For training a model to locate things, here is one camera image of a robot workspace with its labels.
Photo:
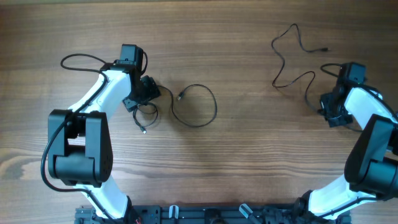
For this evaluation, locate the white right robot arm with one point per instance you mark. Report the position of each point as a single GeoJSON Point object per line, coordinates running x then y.
{"type": "Point", "coordinates": [369, 176]}

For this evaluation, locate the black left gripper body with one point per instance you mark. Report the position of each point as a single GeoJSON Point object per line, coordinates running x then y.
{"type": "Point", "coordinates": [148, 91]}

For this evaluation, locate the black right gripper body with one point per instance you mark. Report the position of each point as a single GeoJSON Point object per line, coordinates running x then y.
{"type": "Point", "coordinates": [333, 111]}

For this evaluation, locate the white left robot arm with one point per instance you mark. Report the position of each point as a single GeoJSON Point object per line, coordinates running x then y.
{"type": "Point", "coordinates": [78, 156]}

